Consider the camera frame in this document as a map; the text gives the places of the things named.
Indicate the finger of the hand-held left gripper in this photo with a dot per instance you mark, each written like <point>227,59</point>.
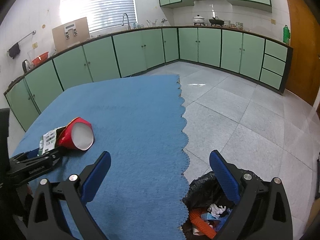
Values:
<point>32,171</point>
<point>37,158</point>

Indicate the dark towel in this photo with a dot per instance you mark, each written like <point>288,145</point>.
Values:
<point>14,50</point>

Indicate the cardboard box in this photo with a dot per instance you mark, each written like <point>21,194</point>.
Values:
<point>60,37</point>

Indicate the metal kettle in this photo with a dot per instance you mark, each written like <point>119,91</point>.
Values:
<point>25,66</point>

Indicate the wooden door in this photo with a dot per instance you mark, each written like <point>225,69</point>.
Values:
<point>302,55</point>

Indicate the orange foam net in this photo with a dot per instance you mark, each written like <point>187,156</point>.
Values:
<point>200,220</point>

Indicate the metal faucet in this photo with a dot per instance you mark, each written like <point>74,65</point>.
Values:
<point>128,23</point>

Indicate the utensil holder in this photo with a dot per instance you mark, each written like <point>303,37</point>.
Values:
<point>152,23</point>

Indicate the green white snack packet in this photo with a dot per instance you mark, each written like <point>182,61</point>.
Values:
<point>48,140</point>

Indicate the stacked small dishes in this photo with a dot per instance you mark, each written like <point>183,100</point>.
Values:
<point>233,25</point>

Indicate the black wok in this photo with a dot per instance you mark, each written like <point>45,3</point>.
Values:
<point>216,21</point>

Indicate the white cooking pot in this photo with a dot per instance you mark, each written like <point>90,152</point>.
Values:
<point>198,20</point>

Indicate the white window blinds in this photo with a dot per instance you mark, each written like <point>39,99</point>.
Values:
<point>100,2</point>

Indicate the red basin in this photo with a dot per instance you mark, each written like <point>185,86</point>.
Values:
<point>40,59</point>

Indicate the red paper cup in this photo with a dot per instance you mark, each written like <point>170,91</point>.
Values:
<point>67,135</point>

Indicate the metal towel bar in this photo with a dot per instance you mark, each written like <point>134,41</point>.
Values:
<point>26,36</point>

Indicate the green bottle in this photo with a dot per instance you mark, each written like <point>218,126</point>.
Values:
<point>286,35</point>

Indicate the green base cabinets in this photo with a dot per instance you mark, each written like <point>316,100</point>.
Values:
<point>140,50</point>

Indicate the blue table cloth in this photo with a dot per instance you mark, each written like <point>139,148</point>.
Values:
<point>130,110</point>

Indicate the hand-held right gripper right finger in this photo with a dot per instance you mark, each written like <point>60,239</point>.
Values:
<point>222,172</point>

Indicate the black trash bin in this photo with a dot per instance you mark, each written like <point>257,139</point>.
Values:
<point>202,187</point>

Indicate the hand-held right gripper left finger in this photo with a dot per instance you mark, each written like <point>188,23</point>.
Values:
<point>97,172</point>

